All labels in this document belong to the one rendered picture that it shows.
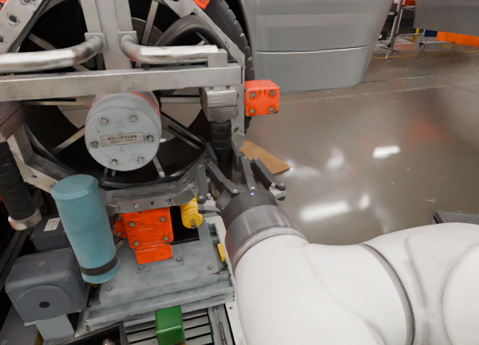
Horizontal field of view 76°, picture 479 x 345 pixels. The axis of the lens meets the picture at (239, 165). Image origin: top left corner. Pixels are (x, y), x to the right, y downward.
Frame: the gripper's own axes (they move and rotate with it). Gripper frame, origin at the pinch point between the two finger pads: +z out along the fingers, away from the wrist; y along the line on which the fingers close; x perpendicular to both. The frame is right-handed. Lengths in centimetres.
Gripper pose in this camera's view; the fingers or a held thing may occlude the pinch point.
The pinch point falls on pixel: (222, 155)
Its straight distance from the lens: 55.1
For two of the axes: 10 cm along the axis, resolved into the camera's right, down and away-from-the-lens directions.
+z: -2.6, -4.8, 8.4
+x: 0.0, -8.7, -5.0
